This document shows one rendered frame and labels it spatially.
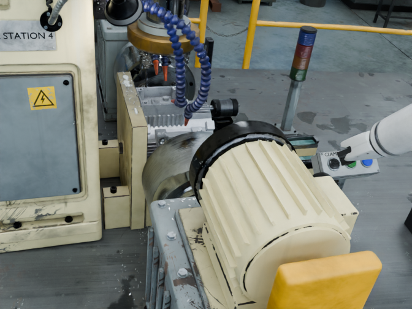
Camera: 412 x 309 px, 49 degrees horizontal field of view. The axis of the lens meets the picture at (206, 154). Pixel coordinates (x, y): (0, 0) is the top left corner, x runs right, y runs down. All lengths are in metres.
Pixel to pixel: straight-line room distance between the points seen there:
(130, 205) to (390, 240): 0.78
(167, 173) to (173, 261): 0.28
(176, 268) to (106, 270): 0.49
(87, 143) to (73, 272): 0.35
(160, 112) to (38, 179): 0.35
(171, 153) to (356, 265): 0.57
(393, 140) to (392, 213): 0.64
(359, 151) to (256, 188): 0.46
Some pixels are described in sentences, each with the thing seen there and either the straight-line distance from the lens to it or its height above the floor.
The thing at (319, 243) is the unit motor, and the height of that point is 1.32.
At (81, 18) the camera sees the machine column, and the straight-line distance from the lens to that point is 0.95.
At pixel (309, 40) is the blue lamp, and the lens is 1.67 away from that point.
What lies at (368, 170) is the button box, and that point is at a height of 1.05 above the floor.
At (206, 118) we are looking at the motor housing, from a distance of 1.28.
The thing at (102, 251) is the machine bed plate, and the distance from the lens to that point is 1.28.
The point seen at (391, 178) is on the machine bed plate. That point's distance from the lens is 1.76.
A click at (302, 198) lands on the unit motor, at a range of 0.63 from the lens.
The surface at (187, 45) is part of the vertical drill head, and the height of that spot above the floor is 1.32.
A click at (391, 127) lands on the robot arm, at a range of 0.98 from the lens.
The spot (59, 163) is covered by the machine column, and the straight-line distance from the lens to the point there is 1.11.
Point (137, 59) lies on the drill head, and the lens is 1.46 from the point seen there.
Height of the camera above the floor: 1.74
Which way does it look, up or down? 35 degrees down
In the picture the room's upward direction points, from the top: 7 degrees clockwise
